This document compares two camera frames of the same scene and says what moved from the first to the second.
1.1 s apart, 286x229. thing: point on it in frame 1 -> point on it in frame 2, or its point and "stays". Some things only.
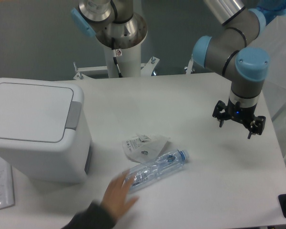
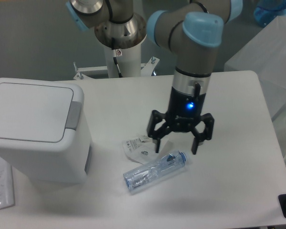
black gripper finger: [220, 112] -> [155, 118]
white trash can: [40, 127] stays
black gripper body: [244, 114] -> [183, 110]
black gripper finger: [257, 126] -> [207, 134]
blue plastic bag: [271, 9] stays
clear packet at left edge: [2, 187] stays
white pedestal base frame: [147, 68] stays
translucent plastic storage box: [278, 37] stays
